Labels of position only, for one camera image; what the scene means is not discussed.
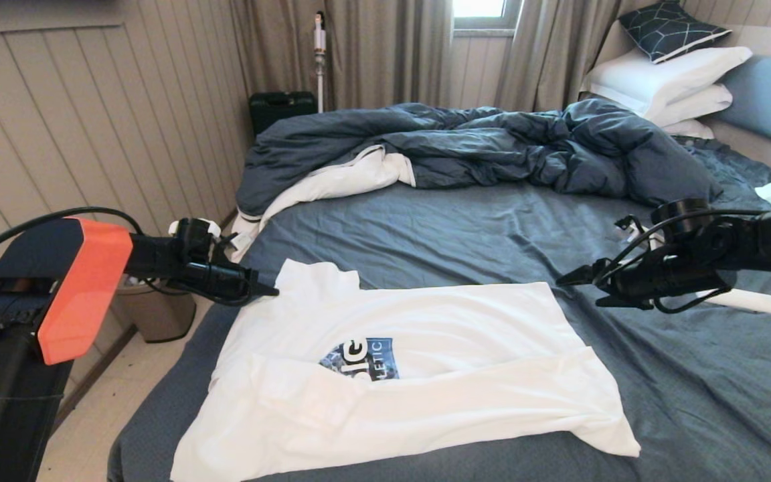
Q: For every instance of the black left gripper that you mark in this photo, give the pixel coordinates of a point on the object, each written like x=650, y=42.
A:
x=218, y=281

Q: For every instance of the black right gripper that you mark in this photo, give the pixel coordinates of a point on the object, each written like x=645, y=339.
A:
x=666, y=281

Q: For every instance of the white t-shirt blue print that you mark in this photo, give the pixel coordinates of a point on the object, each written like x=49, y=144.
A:
x=459, y=321

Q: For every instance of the blue bed with headboard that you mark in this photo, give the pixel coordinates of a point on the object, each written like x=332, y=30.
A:
x=492, y=227

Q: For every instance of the brown trash bin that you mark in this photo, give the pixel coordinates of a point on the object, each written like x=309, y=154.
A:
x=158, y=314

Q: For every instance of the dark blue crumpled duvet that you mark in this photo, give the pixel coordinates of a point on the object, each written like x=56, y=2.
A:
x=492, y=146

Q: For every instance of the black suitcase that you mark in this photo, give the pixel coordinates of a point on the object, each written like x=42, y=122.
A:
x=282, y=109

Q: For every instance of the beige curtain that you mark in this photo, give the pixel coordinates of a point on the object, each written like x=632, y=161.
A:
x=553, y=60
x=372, y=53

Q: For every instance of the white stick vacuum cleaner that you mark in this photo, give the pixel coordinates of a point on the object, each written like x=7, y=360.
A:
x=320, y=65

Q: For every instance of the dark patterned pillow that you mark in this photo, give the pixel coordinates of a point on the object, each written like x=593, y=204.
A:
x=670, y=31

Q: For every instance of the window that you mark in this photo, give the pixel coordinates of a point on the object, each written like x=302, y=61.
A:
x=482, y=9

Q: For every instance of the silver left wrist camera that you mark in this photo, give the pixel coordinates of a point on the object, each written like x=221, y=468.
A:
x=221, y=242

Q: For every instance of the beige bed headboard frame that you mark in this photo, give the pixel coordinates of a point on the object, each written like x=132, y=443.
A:
x=760, y=149

